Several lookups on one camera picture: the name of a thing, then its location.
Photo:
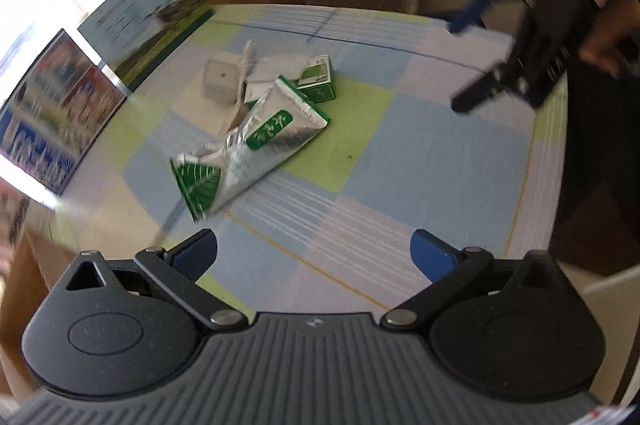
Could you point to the desktop with checkered cloth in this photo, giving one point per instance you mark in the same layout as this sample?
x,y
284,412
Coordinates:
x,y
400,155

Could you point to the white green medicine box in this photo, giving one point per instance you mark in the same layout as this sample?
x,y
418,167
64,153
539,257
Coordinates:
x,y
317,77

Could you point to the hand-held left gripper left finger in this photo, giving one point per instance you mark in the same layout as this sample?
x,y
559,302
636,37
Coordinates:
x,y
197,252

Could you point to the blue illustrated milk carton box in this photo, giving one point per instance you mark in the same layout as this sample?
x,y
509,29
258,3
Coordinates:
x,y
55,105

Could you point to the white paper packaging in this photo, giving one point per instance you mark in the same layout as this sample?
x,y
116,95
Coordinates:
x,y
275,70

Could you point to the person's right hand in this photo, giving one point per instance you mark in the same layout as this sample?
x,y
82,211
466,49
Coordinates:
x,y
607,35

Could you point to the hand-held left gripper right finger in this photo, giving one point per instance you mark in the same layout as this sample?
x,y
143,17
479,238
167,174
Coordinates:
x,y
430,255

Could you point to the brown cardboard box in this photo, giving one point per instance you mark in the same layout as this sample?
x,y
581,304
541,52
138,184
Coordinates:
x,y
25,295

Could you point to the white square night light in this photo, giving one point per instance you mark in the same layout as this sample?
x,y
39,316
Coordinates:
x,y
222,77

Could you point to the cow print milk carton box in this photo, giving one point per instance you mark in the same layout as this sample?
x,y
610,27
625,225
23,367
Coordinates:
x,y
145,15

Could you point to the green silver foil bag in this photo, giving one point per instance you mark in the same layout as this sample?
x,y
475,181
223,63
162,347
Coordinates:
x,y
260,140

